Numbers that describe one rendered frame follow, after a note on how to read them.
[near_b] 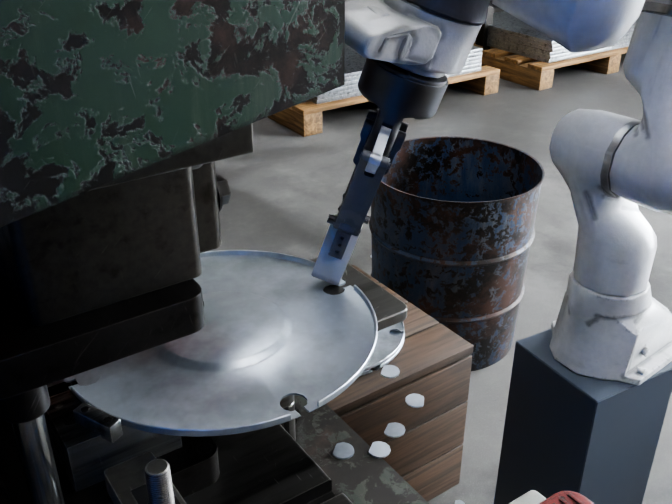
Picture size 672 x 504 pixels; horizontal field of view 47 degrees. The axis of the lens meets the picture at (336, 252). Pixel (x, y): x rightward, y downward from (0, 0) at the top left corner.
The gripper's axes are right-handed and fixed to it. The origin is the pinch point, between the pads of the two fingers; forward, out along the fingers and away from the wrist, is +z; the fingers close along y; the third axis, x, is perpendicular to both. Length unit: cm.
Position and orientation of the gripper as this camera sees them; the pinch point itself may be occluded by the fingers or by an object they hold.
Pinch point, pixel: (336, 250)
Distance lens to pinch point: 77.2
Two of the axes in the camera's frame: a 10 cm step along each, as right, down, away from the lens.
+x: -9.4, -3.5, -0.3
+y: 1.5, -4.7, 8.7
